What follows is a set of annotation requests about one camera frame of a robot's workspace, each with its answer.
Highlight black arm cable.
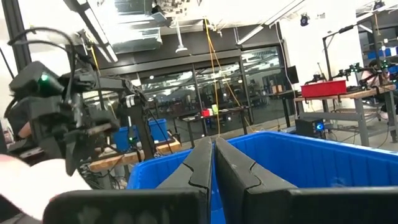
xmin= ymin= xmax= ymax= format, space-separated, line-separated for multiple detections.
xmin=7 ymin=27 xmax=77 ymax=103

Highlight black rig frame post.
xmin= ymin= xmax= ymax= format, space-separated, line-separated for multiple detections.
xmin=2 ymin=0 xmax=32 ymax=74

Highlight hanging yellow cable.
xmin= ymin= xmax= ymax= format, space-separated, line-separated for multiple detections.
xmin=211 ymin=40 xmax=256 ymax=133
xmin=203 ymin=18 xmax=223 ymax=138

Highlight person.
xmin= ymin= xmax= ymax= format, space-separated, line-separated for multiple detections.
xmin=362 ymin=58 xmax=398 ymax=121

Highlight blue storage bin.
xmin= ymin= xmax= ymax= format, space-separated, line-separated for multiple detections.
xmin=112 ymin=118 xmax=169 ymax=152

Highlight blue plastic bin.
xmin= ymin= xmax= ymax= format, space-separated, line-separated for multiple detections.
xmin=126 ymin=130 xmax=398 ymax=224

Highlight shelf with blue bins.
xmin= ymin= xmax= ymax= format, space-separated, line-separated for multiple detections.
xmin=357 ymin=12 xmax=398 ymax=75

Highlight white pendant lamp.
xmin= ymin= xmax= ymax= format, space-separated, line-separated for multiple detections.
xmin=175 ymin=18 xmax=189 ymax=54

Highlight wooden table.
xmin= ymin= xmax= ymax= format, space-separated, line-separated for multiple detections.
xmin=88 ymin=136 xmax=183 ymax=174

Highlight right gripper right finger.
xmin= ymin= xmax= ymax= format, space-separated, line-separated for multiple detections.
xmin=216 ymin=138 xmax=296 ymax=224

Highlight black table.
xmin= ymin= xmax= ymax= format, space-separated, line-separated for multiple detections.
xmin=182 ymin=106 xmax=251 ymax=149

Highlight black computer tower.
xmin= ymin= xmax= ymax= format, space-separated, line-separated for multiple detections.
xmin=294 ymin=118 xmax=326 ymax=140

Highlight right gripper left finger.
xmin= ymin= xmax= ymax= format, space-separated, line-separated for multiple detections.
xmin=157 ymin=137 xmax=214 ymax=224

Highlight red plastic bin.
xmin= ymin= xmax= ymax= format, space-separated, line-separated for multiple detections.
xmin=300 ymin=80 xmax=348 ymax=98

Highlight grey workbench wood top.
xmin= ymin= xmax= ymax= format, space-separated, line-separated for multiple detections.
xmin=294 ymin=83 xmax=398 ymax=147

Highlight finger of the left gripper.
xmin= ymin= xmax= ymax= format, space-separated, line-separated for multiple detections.
xmin=63 ymin=132 xmax=90 ymax=177
xmin=30 ymin=130 xmax=63 ymax=159

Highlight black monitor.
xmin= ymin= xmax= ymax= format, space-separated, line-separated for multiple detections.
xmin=285 ymin=65 xmax=300 ymax=85

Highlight long ceiling light fixture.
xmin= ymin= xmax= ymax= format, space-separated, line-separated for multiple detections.
xmin=63 ymin=0 xmax=119 ymax=63

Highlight black overhead station frame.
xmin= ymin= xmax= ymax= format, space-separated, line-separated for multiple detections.
xmin=322 ymin=12 xmax=398 ymax=82

